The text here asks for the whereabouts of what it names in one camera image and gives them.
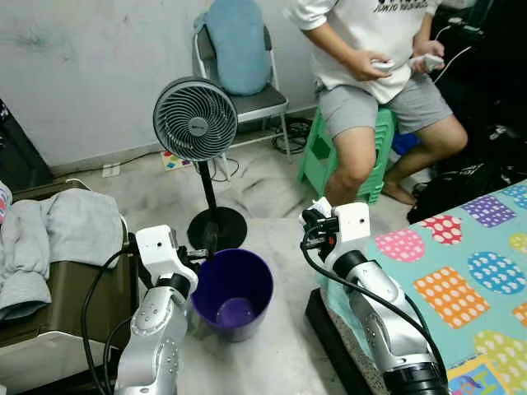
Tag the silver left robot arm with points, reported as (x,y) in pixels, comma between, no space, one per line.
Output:
(152,337)

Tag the grey folding chair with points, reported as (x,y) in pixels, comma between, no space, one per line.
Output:
(259,103)

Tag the grey black standing fan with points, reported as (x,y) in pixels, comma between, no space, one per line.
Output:
(195,119)

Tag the yellow blue children's book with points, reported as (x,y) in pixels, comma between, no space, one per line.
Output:
(473,380)

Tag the brown storage box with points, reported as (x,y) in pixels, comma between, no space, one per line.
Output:
(70,288)

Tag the person's right hand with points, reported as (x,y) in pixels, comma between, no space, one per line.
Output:
(369,64)

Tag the light blue cushion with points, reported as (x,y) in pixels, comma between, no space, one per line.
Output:
(239,49)

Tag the purple plastic bin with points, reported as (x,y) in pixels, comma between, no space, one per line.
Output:
(235,321)

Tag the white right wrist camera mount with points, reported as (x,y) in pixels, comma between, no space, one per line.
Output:
(354,222)

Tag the white hand controller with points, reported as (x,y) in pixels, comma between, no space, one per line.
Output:
(434,62)
(385,66)

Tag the grey sweatshirt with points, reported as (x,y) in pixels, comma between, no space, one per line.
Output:
(74,226)

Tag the person's left hand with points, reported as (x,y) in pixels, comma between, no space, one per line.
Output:
(426,51)

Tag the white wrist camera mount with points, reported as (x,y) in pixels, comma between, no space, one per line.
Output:
(156,247)
(354,222)

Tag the teal blanket with colourful shapes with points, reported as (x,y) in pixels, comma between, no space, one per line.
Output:
(461,247)

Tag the white wall socket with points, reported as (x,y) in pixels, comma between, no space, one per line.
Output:
(110,169)

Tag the green plastic stool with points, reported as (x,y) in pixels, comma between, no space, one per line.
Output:
(317,160)

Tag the person in white shirt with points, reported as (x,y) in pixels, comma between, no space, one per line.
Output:
(362,33)

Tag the colourful power strip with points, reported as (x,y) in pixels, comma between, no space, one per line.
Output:
(175,160)

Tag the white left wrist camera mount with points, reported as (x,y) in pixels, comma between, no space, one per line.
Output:
(156,247)

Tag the black cabinet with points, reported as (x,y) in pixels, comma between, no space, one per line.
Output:
(16,156)

